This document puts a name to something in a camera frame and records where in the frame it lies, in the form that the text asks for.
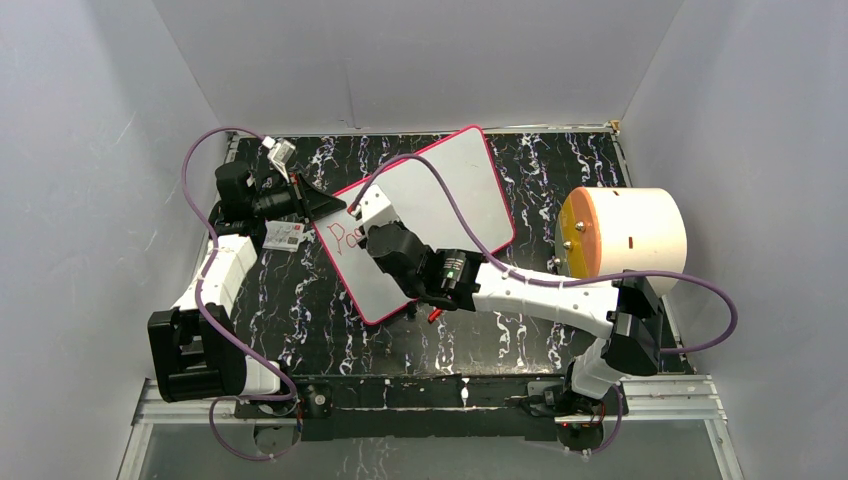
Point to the red marker cap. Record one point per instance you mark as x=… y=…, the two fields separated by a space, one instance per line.
x=435 y=315

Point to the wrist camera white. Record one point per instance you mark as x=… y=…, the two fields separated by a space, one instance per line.
x=372 y=208
x=278 y=154

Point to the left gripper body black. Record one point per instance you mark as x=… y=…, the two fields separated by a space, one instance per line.
x=283 y=203

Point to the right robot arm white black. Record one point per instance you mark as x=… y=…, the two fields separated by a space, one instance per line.
x=622 y=314

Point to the white printed card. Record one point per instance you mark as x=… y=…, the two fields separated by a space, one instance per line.
x=283 y=236

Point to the pink framed whiteboard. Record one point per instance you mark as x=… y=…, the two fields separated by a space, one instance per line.
x=465 y=173

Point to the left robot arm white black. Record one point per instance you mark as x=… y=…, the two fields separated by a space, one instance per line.
x=195 y=350

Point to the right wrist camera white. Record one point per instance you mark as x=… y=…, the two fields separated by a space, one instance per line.
x=372 y=208

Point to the white cylinder orange end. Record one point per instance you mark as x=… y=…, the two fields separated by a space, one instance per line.
x=604 y=230

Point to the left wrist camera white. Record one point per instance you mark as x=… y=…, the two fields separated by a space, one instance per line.
x=278 y=154

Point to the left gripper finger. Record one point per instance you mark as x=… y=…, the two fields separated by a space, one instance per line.
x=321 y=208
x=307 y=192

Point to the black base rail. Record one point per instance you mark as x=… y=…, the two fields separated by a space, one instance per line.
x=530 y=407

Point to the aluminium frame rail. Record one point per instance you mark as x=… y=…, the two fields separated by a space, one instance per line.
x=664 y=397

